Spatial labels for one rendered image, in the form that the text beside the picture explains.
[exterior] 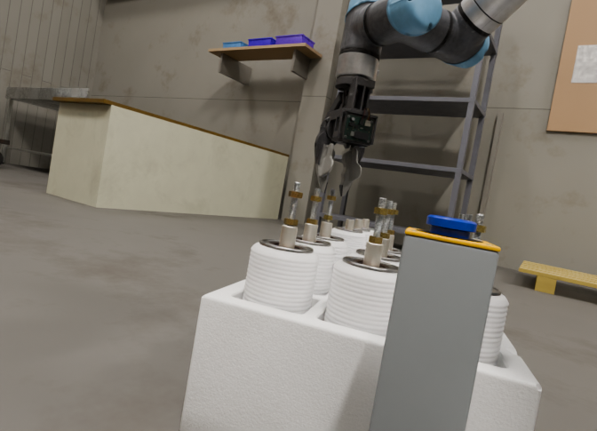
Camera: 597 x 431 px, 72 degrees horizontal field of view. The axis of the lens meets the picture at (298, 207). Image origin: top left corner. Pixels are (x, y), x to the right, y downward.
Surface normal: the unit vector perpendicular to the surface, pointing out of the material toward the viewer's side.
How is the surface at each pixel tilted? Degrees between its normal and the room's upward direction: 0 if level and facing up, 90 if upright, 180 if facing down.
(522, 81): 90
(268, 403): 90
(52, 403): 0
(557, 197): 90
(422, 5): 90
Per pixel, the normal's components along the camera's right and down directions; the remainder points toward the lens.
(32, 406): 0.17, -0.99
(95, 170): -0.54, -0.07
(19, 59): 0.82, 0.16
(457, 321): -0.29, -0.01
